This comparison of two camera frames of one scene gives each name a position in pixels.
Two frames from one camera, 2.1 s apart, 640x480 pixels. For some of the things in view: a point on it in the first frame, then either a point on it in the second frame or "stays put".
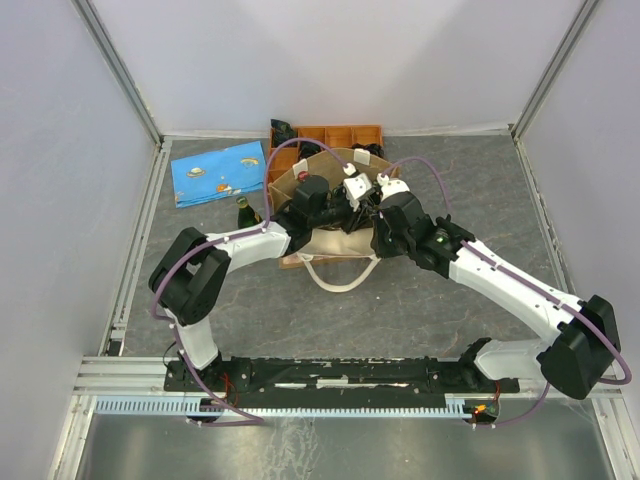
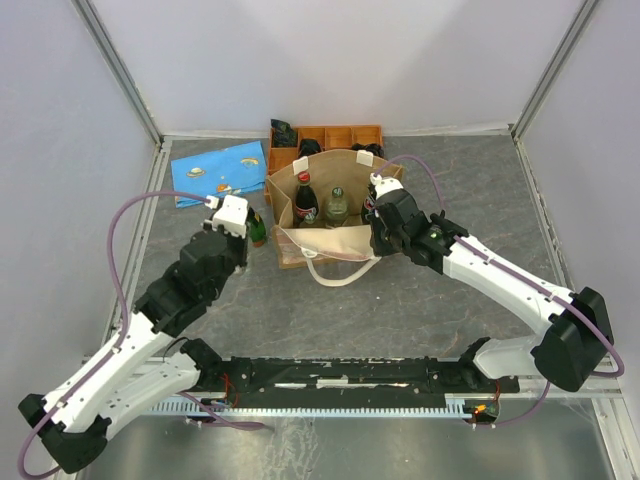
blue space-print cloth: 218,174 stays put
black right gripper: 376,243 stays put
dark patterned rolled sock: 282,132 stays put
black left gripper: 356,219 to 243,247
